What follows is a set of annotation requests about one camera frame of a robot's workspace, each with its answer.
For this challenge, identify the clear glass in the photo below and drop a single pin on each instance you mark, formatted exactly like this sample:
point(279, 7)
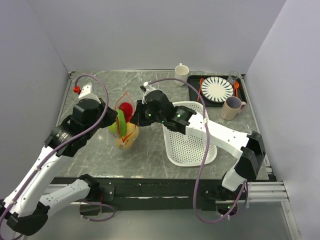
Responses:
point(233, 77)

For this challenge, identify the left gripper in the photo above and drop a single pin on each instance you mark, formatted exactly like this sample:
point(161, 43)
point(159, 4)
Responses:
point(111, 118)

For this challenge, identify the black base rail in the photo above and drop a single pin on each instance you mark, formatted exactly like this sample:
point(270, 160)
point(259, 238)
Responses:
point(139, 194)

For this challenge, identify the white mug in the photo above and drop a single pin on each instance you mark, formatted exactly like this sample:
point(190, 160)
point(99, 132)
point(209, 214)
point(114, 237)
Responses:
point(181, 73)

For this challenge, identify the white perforated basket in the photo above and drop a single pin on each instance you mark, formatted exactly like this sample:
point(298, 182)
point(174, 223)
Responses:
point(184, 150)

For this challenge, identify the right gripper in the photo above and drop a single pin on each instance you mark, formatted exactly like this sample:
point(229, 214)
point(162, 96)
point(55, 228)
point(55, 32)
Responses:
point(139, 113)

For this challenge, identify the green bitter gourd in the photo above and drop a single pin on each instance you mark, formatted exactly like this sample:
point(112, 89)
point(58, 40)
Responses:
point(121, 123)

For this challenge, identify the yellow lemon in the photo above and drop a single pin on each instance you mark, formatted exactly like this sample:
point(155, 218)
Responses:
point(132, 132)

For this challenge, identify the clear zip top bag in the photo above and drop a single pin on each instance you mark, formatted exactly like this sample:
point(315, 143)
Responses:
point(124, 98)

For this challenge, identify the orange spoon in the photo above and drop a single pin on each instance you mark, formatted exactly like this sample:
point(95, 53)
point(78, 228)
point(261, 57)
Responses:
point(236, 87)

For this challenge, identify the striped white plate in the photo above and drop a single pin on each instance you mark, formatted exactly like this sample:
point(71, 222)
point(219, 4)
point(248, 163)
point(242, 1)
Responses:
point(216, 89)

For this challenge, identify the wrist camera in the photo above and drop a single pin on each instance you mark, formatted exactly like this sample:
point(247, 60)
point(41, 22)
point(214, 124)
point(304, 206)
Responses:
point(86, 92)
point(146, 89)

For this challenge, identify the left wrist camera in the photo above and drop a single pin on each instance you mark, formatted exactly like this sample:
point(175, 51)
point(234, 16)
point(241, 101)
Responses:
point(86, 92)

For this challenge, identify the beige mug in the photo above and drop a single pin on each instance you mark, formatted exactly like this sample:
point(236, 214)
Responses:
point(231, 107)

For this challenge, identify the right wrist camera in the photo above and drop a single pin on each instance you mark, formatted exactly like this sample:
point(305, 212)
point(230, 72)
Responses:
point(146, 89)

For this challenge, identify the green pear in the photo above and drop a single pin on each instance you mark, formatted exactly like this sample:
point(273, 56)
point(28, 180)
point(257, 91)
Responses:
point(113, 128)

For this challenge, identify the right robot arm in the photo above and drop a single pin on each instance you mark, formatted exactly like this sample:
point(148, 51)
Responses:
point(248, 149)

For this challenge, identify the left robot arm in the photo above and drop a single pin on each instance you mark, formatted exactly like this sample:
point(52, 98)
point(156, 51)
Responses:
point(26, 210)

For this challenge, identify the orange fruit with leaf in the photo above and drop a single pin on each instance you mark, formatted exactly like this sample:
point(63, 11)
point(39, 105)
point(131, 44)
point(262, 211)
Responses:
point(124, 145)

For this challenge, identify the orange fork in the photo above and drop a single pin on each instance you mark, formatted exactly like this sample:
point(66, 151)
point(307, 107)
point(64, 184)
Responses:
point(200, 88)

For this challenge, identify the red wrinkled fruit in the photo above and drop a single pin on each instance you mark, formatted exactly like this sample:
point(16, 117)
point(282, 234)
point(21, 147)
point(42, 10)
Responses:
point(126, 108)

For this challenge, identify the red apple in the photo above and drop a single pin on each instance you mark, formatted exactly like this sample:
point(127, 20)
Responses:
point(128, 118)

